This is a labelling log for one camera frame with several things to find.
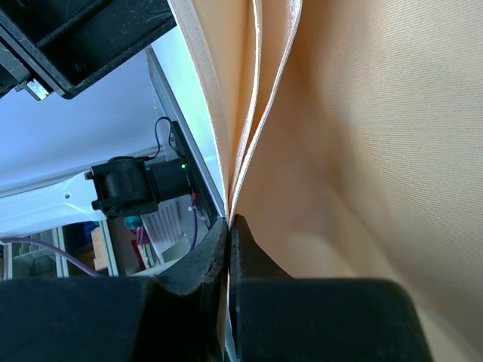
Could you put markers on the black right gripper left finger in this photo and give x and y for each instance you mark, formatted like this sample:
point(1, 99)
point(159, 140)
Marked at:
point(178, 315)

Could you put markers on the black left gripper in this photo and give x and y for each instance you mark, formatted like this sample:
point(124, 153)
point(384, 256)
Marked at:
point(64, 47)

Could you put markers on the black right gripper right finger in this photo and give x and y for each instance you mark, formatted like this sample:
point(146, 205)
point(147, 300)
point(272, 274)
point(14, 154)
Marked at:
point(276, 317)

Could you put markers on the peach cloth napkin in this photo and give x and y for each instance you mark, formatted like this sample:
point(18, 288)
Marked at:
point(349, 135)

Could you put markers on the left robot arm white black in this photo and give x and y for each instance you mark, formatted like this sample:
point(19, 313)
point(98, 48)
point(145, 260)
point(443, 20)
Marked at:
point(116, 188)

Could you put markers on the aluminium rail frame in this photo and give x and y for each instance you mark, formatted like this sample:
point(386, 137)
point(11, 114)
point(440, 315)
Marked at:
point(165, 95)

